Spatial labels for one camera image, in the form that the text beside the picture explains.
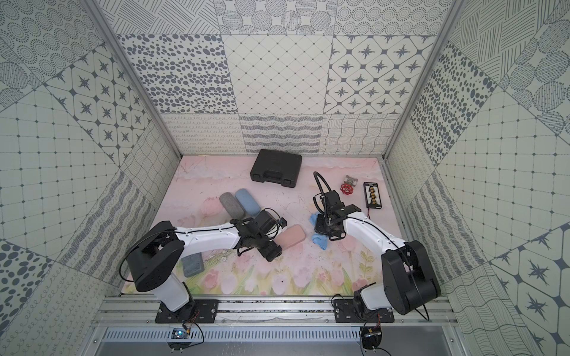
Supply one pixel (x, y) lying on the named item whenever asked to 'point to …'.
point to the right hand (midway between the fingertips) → (321, 231)
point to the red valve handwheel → (346, 188)
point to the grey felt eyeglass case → (231, 207)
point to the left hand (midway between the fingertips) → (280, 249)
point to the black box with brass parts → (372, 195)
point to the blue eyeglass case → (249, 202)
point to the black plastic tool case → (277, 167)
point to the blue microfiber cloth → (318, 239)
